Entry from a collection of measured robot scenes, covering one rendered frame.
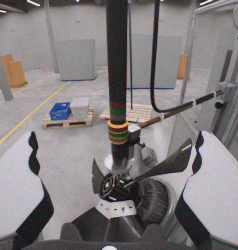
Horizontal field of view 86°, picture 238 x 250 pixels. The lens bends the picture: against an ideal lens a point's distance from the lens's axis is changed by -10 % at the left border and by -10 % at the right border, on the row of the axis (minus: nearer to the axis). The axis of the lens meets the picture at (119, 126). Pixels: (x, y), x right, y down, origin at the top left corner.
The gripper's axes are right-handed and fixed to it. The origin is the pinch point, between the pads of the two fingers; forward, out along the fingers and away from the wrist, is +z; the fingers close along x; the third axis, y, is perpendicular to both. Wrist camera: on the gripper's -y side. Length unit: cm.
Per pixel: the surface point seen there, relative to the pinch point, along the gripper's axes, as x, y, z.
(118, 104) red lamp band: 0.0, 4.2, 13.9
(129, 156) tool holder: 2.5, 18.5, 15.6
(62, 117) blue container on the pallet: -135, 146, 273
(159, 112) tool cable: 10.6, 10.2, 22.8
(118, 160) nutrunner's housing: -0.3, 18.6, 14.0
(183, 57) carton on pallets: 325, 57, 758
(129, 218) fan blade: 3.3, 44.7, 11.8
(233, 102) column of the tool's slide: 58, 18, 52
